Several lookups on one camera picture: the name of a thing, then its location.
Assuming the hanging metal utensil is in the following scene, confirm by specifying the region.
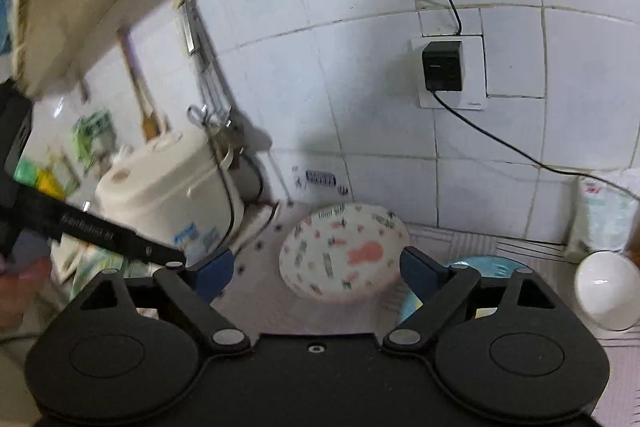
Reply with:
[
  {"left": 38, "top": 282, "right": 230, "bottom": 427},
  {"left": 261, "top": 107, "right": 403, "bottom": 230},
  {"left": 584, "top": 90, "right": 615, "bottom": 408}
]
[{"left": 175, "top": 0, "right": 236, "bottom": 128}]

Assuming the striped pink table mat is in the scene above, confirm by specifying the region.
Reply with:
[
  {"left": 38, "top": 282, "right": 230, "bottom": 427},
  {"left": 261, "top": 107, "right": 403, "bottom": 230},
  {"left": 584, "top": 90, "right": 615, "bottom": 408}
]
[{"left": 215, "top": 202, "right": 640, "bottom": 427}]

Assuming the white wall socket plate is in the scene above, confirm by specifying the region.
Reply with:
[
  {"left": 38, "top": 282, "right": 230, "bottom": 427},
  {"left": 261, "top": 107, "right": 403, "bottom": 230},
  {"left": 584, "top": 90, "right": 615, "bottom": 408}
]
[{"left": 411, "top": 34, "right": 488, "bottom": 110}]

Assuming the dark rectangular wall sticker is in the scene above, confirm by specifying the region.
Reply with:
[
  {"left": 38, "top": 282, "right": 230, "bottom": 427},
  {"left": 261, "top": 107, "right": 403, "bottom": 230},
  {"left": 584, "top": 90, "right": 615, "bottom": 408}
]
[{"left": 305, "top": 169, "right": 336, "bottom": 188}]

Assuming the light blue plate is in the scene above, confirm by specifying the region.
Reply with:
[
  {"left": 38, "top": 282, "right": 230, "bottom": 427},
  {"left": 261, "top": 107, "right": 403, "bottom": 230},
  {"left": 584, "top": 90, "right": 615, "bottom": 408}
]
[{"left": 397, "top": 256, "right": 528, "bottom": 325}]

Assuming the green and yellow packet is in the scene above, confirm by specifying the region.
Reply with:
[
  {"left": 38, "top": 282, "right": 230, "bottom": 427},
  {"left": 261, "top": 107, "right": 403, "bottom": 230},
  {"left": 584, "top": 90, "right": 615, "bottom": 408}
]
[{"left": 12, "top": 157, "right": 81, "bottom": 200}]

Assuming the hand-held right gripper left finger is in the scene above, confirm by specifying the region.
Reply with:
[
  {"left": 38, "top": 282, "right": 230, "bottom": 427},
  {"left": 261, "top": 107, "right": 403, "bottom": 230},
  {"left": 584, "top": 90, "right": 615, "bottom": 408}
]
[{"left": 80, "top": 250, "right": 251, "bottom": 354}]

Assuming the wooden hanging spatula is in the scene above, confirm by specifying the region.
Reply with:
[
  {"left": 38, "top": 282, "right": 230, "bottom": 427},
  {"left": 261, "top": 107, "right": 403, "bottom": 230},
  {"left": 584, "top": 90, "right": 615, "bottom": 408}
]
[{"left": 116, "top": 29, "right": 171, "bottom": 142}]

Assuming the person's left forearm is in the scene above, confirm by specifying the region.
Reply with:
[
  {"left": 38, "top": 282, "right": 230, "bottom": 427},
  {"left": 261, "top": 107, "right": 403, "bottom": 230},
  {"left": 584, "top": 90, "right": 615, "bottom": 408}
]
[{"left": 0, "top": 257, "right": 56, "bottom": 328}]

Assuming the black power adapter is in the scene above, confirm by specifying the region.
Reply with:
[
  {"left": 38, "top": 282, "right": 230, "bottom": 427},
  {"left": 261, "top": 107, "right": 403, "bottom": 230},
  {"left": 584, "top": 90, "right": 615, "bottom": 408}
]
[{"left": 421, "top": 39, "right": 463, "bottom": 92}]

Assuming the carrot print white plate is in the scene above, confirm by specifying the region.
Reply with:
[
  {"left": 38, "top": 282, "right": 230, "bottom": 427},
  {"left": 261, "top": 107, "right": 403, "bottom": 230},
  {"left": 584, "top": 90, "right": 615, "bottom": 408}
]
[{"left": 279, "top": 203, "right": 410, "bottom": 303}]

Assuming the white packet bag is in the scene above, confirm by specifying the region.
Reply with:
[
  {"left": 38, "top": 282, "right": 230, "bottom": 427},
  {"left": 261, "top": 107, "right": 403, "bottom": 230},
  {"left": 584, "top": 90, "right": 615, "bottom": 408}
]
[{"left": 565, "top": 172, "right": 640, "bottom": 258}]

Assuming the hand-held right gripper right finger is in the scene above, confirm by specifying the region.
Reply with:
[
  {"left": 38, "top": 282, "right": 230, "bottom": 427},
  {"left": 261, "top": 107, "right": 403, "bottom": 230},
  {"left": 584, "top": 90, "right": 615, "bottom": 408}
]
[{"left": 382, "top": 247, "right": 558, "bottom": 352}]

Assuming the cream rice cooker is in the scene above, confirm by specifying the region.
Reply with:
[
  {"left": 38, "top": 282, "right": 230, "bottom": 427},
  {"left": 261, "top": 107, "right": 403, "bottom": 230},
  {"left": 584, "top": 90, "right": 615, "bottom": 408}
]
[{"left": 95, "top": 129, "right": 248, "bottom": 280}]

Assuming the plain white bowl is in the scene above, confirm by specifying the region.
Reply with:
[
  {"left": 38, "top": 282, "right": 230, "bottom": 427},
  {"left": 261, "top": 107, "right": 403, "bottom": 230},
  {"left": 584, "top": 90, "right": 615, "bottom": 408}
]
[{"left": 574, "top": 249, "right": 640, "bottom": 332}]

